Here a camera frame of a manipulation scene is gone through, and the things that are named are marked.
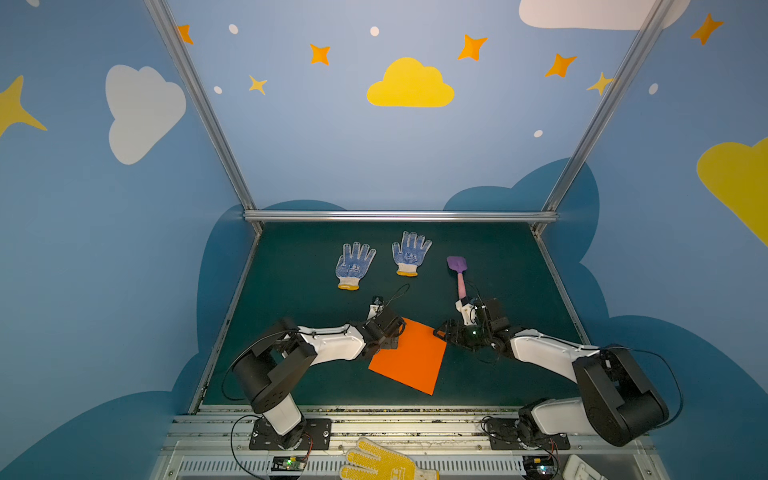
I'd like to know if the right green circuit board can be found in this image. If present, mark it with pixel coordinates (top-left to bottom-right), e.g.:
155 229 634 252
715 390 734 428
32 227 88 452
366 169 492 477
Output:
523 456 558 480

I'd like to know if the left aluminium frame post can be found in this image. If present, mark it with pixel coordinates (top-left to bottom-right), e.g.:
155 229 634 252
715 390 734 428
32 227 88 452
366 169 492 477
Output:
145 0 257 213

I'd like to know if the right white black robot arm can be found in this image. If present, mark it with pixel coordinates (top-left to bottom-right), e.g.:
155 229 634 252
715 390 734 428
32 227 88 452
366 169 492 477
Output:
433 298 676 448

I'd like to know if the right aluminium frame post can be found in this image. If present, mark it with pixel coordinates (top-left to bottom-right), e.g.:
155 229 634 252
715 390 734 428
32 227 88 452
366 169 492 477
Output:
533 0 675 239

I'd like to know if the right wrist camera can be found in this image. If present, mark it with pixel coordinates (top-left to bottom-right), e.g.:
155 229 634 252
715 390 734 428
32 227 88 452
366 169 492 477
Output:
455 298 477 326

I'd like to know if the aluminium rear frame bar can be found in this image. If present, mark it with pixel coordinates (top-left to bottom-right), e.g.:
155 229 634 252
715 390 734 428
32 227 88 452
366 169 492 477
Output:
244 210 558 224

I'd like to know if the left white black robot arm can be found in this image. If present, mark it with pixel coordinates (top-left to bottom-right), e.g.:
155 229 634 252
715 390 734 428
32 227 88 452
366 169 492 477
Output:
229 305 406 439

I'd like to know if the aluminium frame post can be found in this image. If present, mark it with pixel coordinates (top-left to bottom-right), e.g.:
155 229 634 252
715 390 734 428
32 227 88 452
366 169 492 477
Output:
145 0 257 213
533 0 675 239

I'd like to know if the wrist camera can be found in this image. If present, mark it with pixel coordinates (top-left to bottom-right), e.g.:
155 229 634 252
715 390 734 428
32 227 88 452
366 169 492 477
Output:
455 298 477 326
367 295 386 320

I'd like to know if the right blue dotted work glove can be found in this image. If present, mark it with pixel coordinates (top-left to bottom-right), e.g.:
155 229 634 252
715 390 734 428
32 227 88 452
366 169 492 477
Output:
392 231 432 277

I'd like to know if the orange square paper sheet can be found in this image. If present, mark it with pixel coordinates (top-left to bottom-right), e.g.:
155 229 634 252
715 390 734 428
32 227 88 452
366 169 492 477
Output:
368 319 447 395

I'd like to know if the white plastic object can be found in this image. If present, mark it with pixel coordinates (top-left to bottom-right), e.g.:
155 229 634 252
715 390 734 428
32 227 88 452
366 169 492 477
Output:
562 455 606 480

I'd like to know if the purple pink spatula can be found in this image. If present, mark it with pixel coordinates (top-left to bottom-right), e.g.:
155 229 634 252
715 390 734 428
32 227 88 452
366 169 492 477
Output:
446 256 467 300

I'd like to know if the green circuit board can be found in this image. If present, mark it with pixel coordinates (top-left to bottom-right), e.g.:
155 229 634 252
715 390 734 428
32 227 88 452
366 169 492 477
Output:
270 456 307 473
523 456 558 480

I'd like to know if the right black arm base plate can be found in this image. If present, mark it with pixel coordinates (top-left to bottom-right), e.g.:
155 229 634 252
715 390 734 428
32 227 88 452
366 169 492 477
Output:
480 416 571 451

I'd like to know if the blue dotted work glove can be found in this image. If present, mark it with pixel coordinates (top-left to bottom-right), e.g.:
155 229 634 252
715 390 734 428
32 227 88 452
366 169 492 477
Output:
392 231 432 277
335 242 377 291

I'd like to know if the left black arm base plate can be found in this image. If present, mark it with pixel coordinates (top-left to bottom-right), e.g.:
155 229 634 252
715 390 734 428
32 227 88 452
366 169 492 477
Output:
248 418 332 451

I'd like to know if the yellow dotted work glove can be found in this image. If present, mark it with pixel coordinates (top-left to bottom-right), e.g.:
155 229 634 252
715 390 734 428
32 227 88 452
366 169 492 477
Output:
339 437 441 480

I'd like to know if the left green circuit board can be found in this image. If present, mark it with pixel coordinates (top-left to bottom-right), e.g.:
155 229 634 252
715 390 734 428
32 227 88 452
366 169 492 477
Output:
270 456 307 473

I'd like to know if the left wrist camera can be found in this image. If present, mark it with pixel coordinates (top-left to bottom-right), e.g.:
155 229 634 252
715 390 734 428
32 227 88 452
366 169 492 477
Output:
367 295 386 320

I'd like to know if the left blue dotted work glove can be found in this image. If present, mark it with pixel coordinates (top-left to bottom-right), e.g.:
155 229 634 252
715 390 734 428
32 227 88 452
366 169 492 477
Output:
335 242 377 291

